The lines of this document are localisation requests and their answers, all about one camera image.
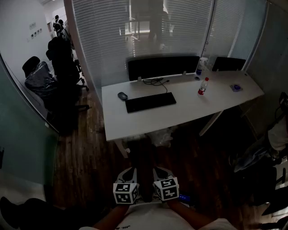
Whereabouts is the wide black desk divider panel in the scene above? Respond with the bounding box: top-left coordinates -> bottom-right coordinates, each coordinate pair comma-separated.
127,55 -> 201,81

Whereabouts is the black keyboard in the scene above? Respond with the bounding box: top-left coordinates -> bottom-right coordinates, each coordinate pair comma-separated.
125,92 -> 177,114

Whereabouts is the white cloth bag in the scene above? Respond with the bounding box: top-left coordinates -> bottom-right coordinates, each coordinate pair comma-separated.
267,116 -> 288,153

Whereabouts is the clear plastic bag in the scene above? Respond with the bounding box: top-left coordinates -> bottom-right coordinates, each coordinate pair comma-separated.
146,125 -> 178,148

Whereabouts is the person's white shirt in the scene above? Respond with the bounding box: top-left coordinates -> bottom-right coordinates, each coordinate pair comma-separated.
78,203 -> 238,230

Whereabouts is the clear red-capped water bottle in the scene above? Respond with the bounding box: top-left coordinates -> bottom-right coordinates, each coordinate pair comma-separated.
198,77 -> 210,96

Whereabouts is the narrow black desk divider panel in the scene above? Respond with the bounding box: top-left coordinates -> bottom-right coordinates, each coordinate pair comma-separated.
211,56 -> 247,72

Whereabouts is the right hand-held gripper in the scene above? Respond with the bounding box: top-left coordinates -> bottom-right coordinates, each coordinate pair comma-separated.
152,167 -> 180,202

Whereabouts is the white spray bottle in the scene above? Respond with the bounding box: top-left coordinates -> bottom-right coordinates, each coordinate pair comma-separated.
195,57 -> 209,76

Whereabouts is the person's left forearm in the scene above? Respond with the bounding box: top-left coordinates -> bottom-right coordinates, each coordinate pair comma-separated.
92,203 -> 130,230

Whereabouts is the person's right forearm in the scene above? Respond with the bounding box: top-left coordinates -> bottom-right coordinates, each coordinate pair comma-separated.
167,199 -> 212,227

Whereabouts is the black device with blue display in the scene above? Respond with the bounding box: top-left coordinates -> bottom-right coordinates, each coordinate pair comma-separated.
179,190 -> 195,206

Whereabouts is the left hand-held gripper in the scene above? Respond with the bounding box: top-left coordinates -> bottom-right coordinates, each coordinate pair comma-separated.
112,167 -> 140,205

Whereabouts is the black cable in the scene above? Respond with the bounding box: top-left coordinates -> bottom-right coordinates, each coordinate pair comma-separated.
142,77 -> 171,94

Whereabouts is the white desk leg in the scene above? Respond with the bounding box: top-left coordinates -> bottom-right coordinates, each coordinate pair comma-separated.
199,111 -> 225,137
113,139 -> 131,159

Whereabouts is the plastic-wrapped black office chair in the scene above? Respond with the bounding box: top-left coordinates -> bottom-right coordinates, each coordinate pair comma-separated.
22,56 -> 59,117

